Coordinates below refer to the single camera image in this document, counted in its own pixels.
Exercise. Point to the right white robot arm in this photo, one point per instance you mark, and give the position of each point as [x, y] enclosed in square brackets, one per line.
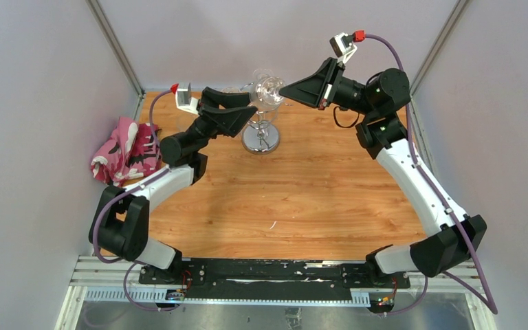
[452, 235]

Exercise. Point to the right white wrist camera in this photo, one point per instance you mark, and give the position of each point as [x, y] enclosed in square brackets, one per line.
[343, 45]

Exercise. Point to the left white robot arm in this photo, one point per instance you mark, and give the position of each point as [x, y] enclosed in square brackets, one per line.
[120, 228]

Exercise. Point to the aluminium frame rail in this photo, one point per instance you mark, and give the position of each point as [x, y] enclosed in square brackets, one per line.
[117, 282]

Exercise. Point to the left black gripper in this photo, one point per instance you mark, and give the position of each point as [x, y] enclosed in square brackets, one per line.
[230, 121]

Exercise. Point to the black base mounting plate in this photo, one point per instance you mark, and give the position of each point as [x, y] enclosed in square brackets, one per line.
[269, 279]

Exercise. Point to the pink camouflage cloth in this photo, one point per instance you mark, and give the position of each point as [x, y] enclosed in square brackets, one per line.
[130, 153]

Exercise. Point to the clear wine glass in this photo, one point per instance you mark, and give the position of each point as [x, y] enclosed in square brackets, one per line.
[183, 122]
[231, 90]
[265, 94]
[259, 74]

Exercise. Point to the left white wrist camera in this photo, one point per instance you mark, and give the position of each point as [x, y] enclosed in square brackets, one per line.
[184, 99]

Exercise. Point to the chrome wine glass rack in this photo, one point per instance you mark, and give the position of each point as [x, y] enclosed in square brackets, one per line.
[261, 136]

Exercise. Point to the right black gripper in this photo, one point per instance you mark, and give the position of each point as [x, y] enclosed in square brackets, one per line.
[318, 90]

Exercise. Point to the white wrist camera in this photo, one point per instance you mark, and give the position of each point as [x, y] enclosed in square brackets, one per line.
[343, 45]
[184, 99]

